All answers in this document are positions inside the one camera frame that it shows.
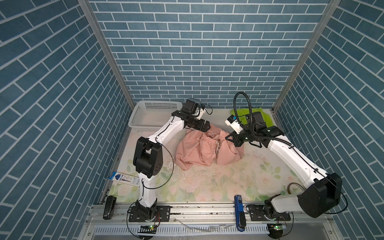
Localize white plastic basket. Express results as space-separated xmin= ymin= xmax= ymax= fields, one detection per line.
xmin=129 ymin=101 xmax=183 ymax=130

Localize neon green shorts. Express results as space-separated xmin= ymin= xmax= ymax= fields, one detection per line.
xmin=237 ymin=108 xmax=274 ymax=128

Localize blue handheld tool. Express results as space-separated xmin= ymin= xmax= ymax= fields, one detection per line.
xmin=234 ymin=195 xmax=247 ymax=232

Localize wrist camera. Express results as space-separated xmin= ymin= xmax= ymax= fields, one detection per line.
xmin=181 ymin=99 xmax=206 ymax=120
xmin=225 ymin=115 xmax=243 ymax=134

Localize aluminium front rail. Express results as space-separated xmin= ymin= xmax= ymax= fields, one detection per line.
xmin=86 ymin=202 xmax=334 ymax=225

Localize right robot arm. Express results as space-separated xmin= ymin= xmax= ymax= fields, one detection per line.
xmin=225 ymin=112 xmax=344 ymax=219

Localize black stapler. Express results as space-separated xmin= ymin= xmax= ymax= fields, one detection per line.
xmin=103 ymin=196 xmax=117 ymax=220

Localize white slotted cable duct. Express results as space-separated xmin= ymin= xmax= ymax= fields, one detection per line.
xmin=93 ymin=224 xmax=269 ymax=237

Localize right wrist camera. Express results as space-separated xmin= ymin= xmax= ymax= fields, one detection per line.
xmin=225 ymin=115 xmax=243 ymax=134

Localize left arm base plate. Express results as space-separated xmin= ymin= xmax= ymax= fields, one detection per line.
xmin=128 ymin=205 xmax=171 ymax=223

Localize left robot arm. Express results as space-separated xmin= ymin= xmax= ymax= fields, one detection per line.
xmin=133 ymin=111 xmax=211 ymax=211

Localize pink shorts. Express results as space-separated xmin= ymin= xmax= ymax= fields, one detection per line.
xmin=175 ymin=125 xmax=244 ymax=171

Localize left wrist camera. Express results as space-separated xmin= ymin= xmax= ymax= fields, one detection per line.
xmin=181 ymin=99 xmax=206 ymax=120

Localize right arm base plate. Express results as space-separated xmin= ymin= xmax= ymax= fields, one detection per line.
xmin=246 ymin=204 xmax=291 ymax=222

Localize brown tape roll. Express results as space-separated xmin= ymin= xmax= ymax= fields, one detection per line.
xmin=287 ymin=183 xmax=306 ymax=195

